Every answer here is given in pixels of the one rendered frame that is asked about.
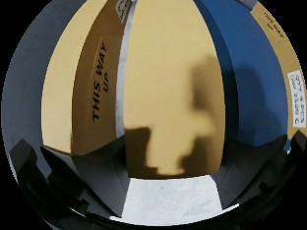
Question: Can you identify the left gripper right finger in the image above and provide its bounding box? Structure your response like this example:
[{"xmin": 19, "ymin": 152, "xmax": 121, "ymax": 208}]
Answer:
[{"xmin": 213, "ymin": 135, "xmax": 288, "ymax": 210}]

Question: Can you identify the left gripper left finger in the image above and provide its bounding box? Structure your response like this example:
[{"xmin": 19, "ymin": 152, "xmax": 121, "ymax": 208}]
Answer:
[{"xmin": 40, "ymin": 135, "xmax": 131, "ymax": 218}]

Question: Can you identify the brown cardboard carton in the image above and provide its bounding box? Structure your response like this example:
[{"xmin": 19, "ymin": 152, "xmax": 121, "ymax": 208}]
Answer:
[
  {"xmin": 41, "ymin": 0, "xmax": 132, "ymax": 155},
  {"xmin": 251, "ymin": 2, "xmax": 307, "ymax": 140},
  {"xmin": 124, "ymin": 0, "xmax": 225, "ymax": 180}
]

